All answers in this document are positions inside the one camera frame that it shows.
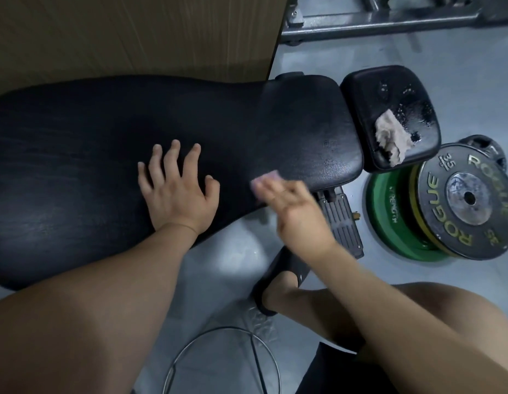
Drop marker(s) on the black slipper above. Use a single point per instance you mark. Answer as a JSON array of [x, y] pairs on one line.
[[288, 262]]

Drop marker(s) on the pink wiping cloth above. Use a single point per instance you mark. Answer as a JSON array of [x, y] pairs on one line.
[[265, 179]]

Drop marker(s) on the small black weight plate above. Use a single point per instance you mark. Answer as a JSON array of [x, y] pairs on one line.
[[482, 144]]

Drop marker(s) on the grey metal rack frame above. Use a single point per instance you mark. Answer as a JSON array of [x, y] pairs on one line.
[[385, 22]]

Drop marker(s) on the beige crumpled cloth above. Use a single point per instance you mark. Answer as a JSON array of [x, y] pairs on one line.
[[391, 135]]

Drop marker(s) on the green weight plate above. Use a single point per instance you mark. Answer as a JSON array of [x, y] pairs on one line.
[[385, 217]]

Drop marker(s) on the person's right forearm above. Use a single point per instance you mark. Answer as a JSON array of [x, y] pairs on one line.
[[401, 324]]

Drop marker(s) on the black shorts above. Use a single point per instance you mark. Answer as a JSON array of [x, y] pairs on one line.
[[340, 373]]

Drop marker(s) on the person's left little finger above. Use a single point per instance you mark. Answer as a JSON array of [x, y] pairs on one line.
[[143, 180]]

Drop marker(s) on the yellow weight plate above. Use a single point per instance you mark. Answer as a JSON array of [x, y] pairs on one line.
[[416, 209]]

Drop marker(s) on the person's left thumb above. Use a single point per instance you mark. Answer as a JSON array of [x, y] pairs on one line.
[[210, 191]]

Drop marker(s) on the person's right fingers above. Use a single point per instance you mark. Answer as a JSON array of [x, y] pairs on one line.
[[284, 194]]

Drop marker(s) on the black bench seat pad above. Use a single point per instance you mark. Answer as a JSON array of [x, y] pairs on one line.
[[373, 94]]

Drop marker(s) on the large black weight plate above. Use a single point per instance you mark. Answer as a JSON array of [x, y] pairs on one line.
[[469, 198]]

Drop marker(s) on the person's left hand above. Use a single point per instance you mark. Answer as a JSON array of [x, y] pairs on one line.
[[176, 201]]

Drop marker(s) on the person's right hand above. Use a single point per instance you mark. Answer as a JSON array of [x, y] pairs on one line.
[[299, 221]]

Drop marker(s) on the person's left forearm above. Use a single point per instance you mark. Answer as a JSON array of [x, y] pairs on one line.
[[93, 307]]

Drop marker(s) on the brown wooden panel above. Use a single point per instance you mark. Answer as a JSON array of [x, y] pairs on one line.
[[134, 36]]

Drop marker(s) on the black bench back pad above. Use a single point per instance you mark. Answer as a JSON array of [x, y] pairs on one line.
[[114, 131]]

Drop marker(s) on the person's leg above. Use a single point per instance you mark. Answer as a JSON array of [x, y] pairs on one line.
[[443, 307]]

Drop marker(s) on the person's left middle finger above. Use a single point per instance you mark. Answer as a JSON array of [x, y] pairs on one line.
[[173, 159]]

